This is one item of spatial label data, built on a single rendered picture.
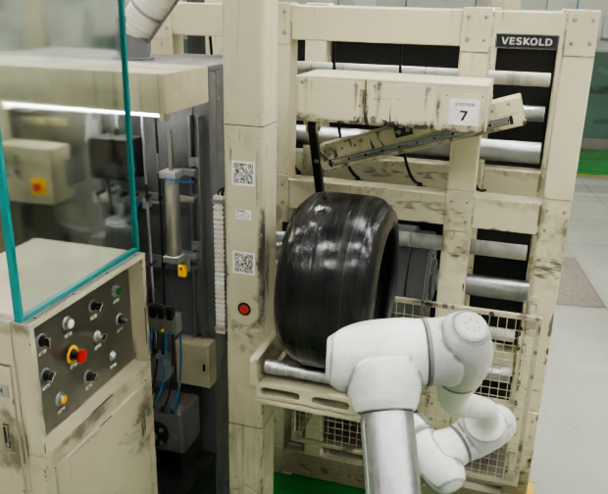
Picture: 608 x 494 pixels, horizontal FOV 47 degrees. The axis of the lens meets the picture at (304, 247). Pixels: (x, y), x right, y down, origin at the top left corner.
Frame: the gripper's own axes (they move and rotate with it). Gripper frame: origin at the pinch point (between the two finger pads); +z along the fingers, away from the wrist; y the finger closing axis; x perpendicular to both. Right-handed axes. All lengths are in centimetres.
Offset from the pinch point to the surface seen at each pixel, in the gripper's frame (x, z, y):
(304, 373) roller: -15.2, 16.4, 14.3
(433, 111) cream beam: 53, 47, -37
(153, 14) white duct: -8, 124, -58
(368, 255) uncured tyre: 11.3, 17.5, -24.6
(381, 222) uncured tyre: 21.0, 26.2, -24.4
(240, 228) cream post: -14, 53, -19
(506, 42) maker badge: 91, 62, -39
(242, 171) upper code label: -7, 59, -35
